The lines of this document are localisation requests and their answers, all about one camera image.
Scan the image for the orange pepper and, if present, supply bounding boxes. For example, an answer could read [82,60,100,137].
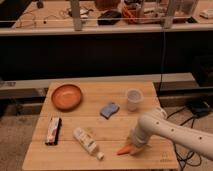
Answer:
[117,145,132,155]

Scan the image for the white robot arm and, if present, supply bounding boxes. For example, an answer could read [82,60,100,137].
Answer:
[129,107,213,161]

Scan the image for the blue sponge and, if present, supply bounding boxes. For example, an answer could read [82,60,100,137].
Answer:
[100,102,120,119]

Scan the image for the clear plastic cup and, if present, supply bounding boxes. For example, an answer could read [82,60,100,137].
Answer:
[126,89,143,112]

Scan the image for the orange wooden bowl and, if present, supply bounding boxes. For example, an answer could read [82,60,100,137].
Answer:
[51,84,83,110]

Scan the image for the white plastic bottle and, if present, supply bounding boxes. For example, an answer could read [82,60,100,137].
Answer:
[73,127,104,160]

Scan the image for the black bag on bench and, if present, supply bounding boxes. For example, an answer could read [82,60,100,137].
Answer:
[97,10,121,25]

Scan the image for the orange tool on bench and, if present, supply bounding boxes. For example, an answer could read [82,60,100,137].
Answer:
[122,6,138,24]

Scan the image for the black power adapter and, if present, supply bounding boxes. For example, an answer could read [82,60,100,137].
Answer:
[186,100,211,118]

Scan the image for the grey metal post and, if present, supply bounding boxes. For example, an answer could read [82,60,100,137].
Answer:
[70,0,82,31]
[163,0,176,29]

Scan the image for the grey metal post right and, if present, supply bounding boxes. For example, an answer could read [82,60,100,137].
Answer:
[163,0,176,29]

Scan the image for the black power cable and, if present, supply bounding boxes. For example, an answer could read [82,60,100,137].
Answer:
[165,105,203,171]

